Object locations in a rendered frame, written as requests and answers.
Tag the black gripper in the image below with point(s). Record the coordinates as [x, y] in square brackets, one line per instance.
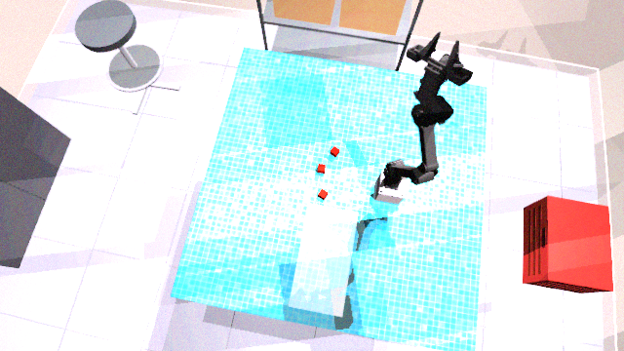
[435, 71]

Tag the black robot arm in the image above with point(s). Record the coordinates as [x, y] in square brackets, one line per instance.
[432, 109]

